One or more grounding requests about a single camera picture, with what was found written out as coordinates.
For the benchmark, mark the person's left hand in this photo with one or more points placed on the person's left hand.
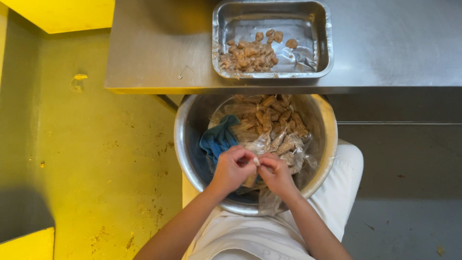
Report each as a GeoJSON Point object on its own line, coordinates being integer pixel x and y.
{"type": "Point", "coordinates": [231, 169]}

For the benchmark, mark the rectangular steel tray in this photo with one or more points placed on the rectangular steel tray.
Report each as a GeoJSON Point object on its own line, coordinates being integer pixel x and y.
{"type": "Point", "coordinates": [317, 39]}

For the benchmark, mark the large steel mixing bowl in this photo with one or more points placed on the large steel mixing bowl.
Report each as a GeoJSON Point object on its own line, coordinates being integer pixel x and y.
{"type": "Point", "coordinates": [191, 144]}

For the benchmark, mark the person's white apron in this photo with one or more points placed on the person's white apron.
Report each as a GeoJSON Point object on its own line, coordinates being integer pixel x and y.
{"type": "Point", "coordinates": [335, 202]}

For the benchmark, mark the person's right hand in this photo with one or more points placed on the person's right hand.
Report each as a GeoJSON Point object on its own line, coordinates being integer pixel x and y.
{"type": "Point", "coordinates": [277, 173]}

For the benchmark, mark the heap of bagged food packets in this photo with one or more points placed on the heap of bagged food packets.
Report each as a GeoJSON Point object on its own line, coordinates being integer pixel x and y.
{"type": "Point", "coordinates": [274, 126]}

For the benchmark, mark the pile of brown food pieces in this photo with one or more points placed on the pile of brown food pieces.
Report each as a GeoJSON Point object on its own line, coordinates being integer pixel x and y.
{"type": "Point", "coordinates": [249, 54]}

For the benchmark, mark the clear plastic food packet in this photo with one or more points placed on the clear plastic food packet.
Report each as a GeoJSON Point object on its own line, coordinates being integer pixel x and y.
{"type": "Point", "coordinates": [265, 196]}

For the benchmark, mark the yellow cabinet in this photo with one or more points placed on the yellow cabinet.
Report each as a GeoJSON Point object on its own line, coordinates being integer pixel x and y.
{"type": "Point", "coordinates": [61, 14]}

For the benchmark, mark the blue cloth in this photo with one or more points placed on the blue cloth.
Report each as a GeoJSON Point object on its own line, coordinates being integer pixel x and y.
{"type": "Point", "coordinates": [218, 139]}

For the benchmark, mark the steel work table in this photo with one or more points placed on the steel work table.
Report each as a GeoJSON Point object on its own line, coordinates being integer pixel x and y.
{"type": "Point", "coordinates": [379, 47]}

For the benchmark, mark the yellow box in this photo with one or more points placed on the yellow box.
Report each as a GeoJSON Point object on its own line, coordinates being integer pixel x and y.
{"type": "Point", "coordinates": [27, 245]}

